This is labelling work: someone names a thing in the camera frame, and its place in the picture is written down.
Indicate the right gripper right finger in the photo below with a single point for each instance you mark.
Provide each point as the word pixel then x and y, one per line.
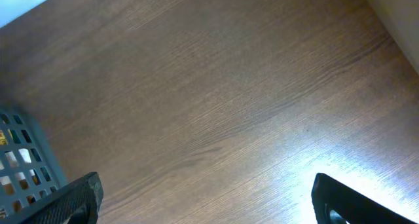
pixel 334 202

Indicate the grey plastic lattice basket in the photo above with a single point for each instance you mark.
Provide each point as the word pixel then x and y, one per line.
pixel 29 168

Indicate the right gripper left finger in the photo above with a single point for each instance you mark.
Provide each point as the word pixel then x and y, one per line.
pixel 77 202

